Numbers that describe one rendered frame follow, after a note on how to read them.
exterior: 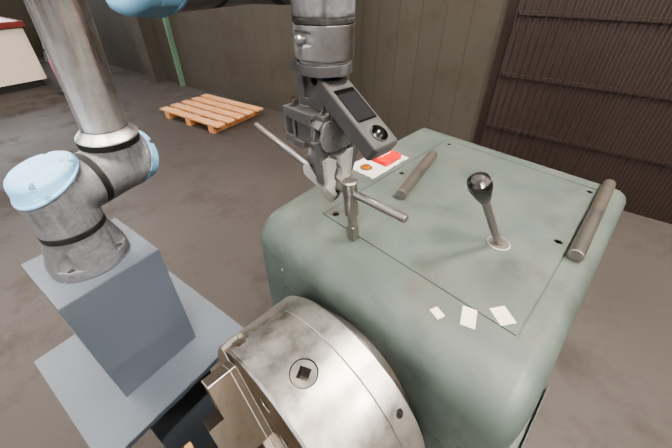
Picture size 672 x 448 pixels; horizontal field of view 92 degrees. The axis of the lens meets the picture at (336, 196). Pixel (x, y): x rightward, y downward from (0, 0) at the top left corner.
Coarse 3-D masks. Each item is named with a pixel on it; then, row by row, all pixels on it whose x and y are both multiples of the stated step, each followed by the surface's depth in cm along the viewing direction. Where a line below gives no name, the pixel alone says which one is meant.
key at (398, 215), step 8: (256, 128) 59; (264, 128) 58; (272, 136) 57; (280, 144) 56; (288, 152) 55; (296, 152) 54; (296, 160) 54; (304, 160) 53; (336, 184) 50; (360, 192) 47; (360, 200) 47; (368, 200) 46; (376, 200) 45; (376, 208) 45; (384, 208) 44; (392, 208) 44; (392, 216) 43; (400, 216) 42
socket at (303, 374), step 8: (304, 360) 39; (296, 368) 38; (304, 368) 39; (312, 368) 38; (296, 376) 38; (304, 376) 40; (312, 376) 38; (296, 384) 37; (304, 384) 37; (312, 384) 37
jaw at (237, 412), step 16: (224, 368) 43; (208, 384) 41; (224, 384) 41; (240, 384) 42; (224, 400) 41; (240, 400) 42; (208, 416) 43; (224, 416) 40; (240, 416) 41; (256, 416) 42; (224, 432) 40; (240, 432) 41; (256, 432) 42; (272, 432) 43
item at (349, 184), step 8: (344, 184) 47; (352, 184) 47; (344, 192) 48; (352, 192) 47; (344, 200) 49; (352, 200) 48; (344, 208) 50; (352, 208) 49; (352, 216) 50; (352, 224) 51; (352, 232) 52; (352, 240) 53
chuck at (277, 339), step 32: (256, 320) 49; (288, 320) 45; (224, 352) 45; (256, 352) 40; (288, 352) 40; (320, 352) 40; (256, 384) 37; (288, 384) 37; (320, 384) 37; (352, 384) 38; (288, 416) 34; (320, 416) 35; (352, 416) 36; (384, 416) 37
